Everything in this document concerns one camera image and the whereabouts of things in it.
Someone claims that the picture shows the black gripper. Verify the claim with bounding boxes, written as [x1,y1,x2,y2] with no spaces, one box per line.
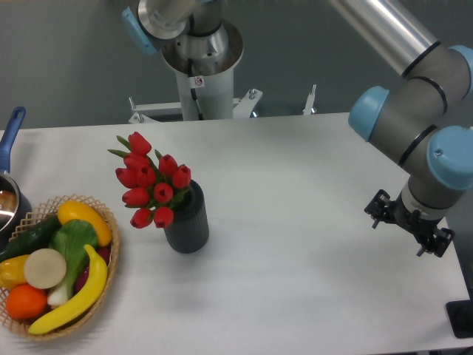
[364,189,455,257]

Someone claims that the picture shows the red tulip bouquet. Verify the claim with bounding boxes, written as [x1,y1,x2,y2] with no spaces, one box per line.
[108,132,191,229]

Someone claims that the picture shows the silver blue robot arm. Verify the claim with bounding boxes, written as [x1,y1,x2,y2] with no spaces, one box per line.
[122,1,472,257]

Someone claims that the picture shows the dark grey ribbed vase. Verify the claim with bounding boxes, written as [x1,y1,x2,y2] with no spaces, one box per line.
[164,180,209,254]

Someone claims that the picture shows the black device at edge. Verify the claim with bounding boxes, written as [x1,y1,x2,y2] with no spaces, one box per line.
[446,300,473,339]

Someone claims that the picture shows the dark red vegetable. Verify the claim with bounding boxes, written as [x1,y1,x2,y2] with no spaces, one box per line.
[73,245,112,295]

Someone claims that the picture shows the green bok choy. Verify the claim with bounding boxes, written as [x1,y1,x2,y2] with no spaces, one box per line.
[47,219,98,308]

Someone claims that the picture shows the yellow banana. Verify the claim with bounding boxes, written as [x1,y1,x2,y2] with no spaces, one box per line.
[28,244,108,335]

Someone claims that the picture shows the woven wicker basket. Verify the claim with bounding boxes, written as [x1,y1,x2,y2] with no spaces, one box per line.
[1,194,120,341]

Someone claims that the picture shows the green cucumber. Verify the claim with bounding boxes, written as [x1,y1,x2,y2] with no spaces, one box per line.
[1,215,61,262]

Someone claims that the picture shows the orange fruit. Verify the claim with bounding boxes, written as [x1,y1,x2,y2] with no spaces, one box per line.
[5,284,47,320]

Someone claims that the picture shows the yellow bell pepper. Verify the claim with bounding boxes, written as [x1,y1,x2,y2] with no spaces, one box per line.
[1,254,29,289]

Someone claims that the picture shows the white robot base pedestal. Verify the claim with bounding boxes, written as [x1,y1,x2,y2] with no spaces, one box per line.
[129,20,263,124]

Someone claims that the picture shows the blue handled saucepan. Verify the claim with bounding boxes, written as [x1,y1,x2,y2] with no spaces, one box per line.
[1,106,32,251]

